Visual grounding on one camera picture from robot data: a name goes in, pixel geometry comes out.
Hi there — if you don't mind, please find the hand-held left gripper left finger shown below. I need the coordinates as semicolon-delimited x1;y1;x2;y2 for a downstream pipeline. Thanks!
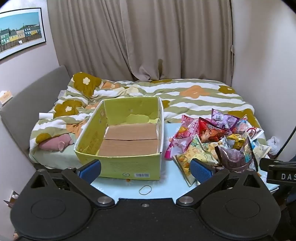
23;159;115;208

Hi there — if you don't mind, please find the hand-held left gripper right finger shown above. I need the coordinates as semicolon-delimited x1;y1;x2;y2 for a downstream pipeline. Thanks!
176;158;270;208

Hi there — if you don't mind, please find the pile of colourful snack bags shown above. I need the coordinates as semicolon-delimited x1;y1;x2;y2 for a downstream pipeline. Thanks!
164;108;272;187

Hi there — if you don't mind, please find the yellow-green cardboard box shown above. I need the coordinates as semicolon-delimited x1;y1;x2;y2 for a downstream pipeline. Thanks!
73;96;165;181

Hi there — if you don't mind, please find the red snack packet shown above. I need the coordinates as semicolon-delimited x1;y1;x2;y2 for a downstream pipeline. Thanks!
198;117;232;143

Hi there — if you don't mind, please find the white plastic bag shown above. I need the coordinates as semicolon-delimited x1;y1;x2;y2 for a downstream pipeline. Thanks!
266;136;286;156

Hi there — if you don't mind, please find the pink plush toy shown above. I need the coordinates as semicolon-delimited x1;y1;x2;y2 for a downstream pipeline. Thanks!
38;134;73;152

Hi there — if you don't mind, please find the floral striped blanket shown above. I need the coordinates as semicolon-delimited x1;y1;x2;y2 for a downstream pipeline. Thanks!
29;72;266;169

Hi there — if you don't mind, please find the small open carton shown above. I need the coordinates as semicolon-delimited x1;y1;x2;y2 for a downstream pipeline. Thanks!
3;190;20;207

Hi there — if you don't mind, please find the floral pillow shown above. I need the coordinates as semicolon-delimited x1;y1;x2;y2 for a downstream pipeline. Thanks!
70;72;103;98

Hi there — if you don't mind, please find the grey bed headboard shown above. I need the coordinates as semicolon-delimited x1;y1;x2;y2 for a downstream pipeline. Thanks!
0;65;70;163

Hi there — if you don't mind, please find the small tissue box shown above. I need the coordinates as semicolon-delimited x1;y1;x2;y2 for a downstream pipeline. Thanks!
0;90;13;106

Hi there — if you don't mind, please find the beige curtain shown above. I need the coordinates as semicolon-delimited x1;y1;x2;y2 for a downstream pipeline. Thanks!
47;0;234;82

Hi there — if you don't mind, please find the framed picture of houses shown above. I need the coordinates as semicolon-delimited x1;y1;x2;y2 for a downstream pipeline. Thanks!
0;7;47;61

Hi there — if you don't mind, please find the black cable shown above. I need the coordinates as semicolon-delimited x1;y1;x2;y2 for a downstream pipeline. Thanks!
275;125;296;160

